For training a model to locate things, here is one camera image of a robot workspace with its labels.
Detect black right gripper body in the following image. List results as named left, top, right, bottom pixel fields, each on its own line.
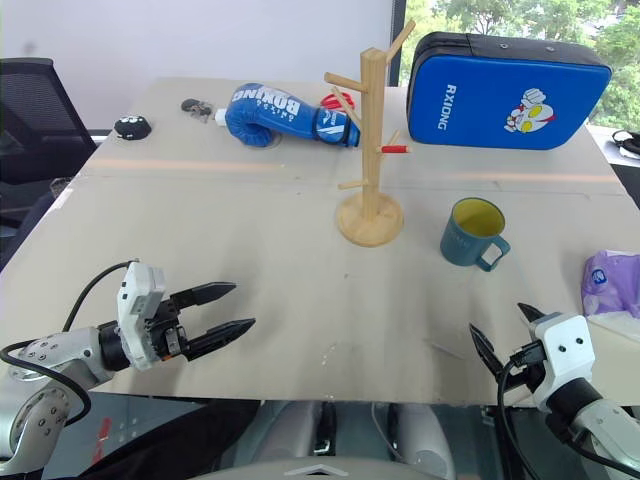
left=503, top=340, right=547, bottom=397

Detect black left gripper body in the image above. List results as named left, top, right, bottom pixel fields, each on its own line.
left=146, top=293, right=194, bottom=363

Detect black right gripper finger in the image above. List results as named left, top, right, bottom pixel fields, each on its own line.
left=516, top=301, right=545, bottom=325
left=468, top=323, right=508, bottom=378

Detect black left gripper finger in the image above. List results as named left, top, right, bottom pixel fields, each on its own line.
left=170, top=281, right=238, bottom=312
left=183, top=317, right=258, bottom=362

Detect wooden mug tree stand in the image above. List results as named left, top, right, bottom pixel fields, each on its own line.
left=323, top=19, right=417, bottom=248

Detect purple tissue pack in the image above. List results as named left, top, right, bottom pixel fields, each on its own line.
left=580, top=249, right=640, bottom=319

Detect teal mug with yellow inside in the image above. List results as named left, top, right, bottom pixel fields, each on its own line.
left=439, top=197, right=513, bottom=273

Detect silver robot torso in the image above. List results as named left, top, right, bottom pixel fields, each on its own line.
left=189, top=398, right=457, bottom=480

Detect white side desk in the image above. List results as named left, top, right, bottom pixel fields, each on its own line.
left=586, top=124, right=640, bottom=167

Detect black round pouch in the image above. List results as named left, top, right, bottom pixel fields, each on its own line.
left=113, top=115, right=152, bottom=140

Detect blue boxing glove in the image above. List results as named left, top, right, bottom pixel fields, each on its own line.
left=215, top=81, right=362, bottom=150

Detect dark key bunch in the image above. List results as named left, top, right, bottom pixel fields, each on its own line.
left=180, top=97, right=217, bottom=125

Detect black headphones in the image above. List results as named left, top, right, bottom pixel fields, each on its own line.
left=610, top=128, right=640, bottom=161

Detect blue kick pad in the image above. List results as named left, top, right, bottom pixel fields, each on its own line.
left=405, top=31, right=614, bottom=152

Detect black office chair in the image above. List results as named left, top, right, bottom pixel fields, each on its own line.
left=0, top=56, right=98, bottom=242

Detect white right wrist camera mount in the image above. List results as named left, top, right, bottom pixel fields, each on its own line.
left=528, top=312, right=597, bottom=414

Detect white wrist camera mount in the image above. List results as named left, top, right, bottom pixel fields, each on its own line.
left=115, top=259, right=167, bottom=372
left=528, top=312, right=597, bottom=414

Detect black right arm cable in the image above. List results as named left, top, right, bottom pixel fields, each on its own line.
left=496, top=344, right=640, bottom=480

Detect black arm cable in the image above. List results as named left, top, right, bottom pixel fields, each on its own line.
left=0, top=259, right=140, bottom=427
left=496, top=344, right=640, bottom=480

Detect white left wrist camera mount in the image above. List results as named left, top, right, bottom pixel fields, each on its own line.
left=115, top=259, right=167, bottom=372

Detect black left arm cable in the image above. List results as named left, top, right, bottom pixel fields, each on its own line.
left=0, top=259, right=140, bottom=427

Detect red-handled scissors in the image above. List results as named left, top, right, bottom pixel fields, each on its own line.
left=319, top=92, right=358, bottom=112

